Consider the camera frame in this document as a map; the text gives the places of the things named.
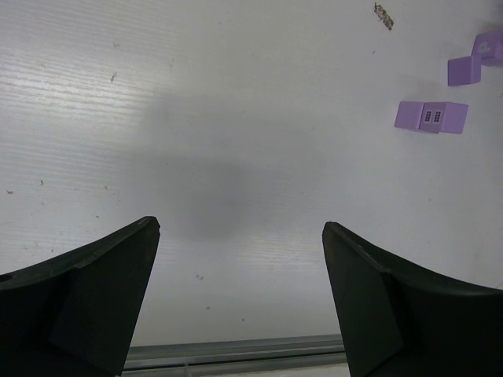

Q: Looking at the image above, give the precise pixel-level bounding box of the aluminium rail front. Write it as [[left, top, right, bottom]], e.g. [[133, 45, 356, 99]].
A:
[[124, 335, 347, 372]]

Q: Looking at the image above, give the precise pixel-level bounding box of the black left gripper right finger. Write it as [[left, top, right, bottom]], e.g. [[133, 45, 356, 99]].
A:
[[322, 222, 502, 376]]

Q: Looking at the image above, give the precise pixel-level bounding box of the purple wood block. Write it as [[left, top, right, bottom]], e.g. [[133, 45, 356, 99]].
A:
[[419, 102, 468, 134], [395, 101, 424, 130], [472, 28, 503, 67], [447, 55, 482, 86]]

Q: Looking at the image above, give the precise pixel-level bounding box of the small dark screw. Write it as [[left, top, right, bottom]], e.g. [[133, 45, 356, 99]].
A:
[[373, 2, 395, 31]]

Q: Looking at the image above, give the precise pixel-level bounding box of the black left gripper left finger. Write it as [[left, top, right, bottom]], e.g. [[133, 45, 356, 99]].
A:
[[1, 216, 160, 376]]

